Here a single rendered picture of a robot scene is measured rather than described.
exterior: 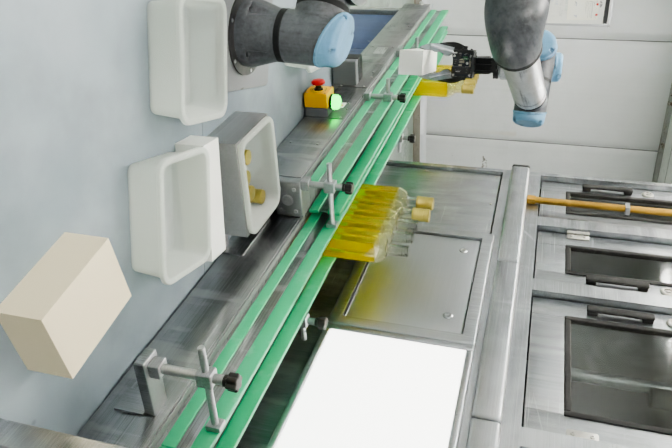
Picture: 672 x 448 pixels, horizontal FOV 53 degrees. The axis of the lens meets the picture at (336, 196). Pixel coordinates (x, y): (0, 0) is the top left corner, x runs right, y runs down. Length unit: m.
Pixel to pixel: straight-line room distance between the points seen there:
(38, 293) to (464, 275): 1.08
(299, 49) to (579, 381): 0.92
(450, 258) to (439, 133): 6.27
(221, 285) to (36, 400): 0.48
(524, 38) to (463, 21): 6.29
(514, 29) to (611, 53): 6.37
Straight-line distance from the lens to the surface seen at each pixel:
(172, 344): 1.30
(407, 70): 1.73
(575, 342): 1.65
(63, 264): 1.01
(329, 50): 1.42
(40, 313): 0.95
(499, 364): 1.50
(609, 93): 7.76
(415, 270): 1.75
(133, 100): 1.19
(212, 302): 1.38
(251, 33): 1.46
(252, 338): 1.31
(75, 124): 1.07
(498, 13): 1.27
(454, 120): 7.94
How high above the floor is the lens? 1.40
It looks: 16 degrees down
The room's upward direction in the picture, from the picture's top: 96 degrees clockwise
